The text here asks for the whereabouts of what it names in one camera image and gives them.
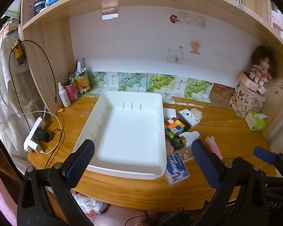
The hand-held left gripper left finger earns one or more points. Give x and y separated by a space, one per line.
81 160

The dark bottle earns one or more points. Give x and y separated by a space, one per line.
39 6

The white compact camera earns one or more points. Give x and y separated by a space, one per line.
187 117

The grape print paper sheet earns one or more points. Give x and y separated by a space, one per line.
159 82
195 87
131 81
99 80

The small yellow scrap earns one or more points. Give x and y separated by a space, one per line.
60 110

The yellow bear wall sticker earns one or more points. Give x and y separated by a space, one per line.
195 47

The green tissue pack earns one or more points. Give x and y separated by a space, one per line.
256 121

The wooden bookshelf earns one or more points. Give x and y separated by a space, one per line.
44 42

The letter print fabric bag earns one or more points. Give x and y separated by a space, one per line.
245 101

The pink foam hair roller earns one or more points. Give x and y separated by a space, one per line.
213 147

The brown-haired rag doll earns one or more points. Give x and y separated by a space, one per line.
263 63

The orange juice carton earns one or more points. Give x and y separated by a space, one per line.
82 81

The blue card case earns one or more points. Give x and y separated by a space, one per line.
176 169

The long wall sticker strip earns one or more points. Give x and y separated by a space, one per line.
191 18

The white wall charger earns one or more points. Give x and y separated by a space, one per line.
169 113

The white red plastic bag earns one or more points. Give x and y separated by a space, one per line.
89 204

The red can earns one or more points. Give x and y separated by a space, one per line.
72 93

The pink cloth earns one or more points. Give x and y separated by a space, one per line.
0 193

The beige power bank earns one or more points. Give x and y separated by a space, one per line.
197 113

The clear wall card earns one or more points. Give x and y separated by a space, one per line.
175 56

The white lace cloth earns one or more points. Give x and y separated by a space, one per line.
4 87

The white spray bottle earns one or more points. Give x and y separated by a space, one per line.
64 96

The black power adapter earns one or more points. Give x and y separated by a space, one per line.
42 135

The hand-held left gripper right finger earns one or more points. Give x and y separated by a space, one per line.
205 164

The white plastic tray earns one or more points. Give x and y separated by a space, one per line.
127 131

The colourful puzzle cube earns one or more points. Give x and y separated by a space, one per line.
174 127

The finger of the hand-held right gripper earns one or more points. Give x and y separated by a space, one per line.
265 155

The clear plastic pouch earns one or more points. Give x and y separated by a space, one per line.
185 155

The clear tape strip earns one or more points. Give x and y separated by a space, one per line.
109 8

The white power strip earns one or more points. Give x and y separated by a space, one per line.
31 137

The brown cardboard with drawing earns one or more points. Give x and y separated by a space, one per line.
221 94

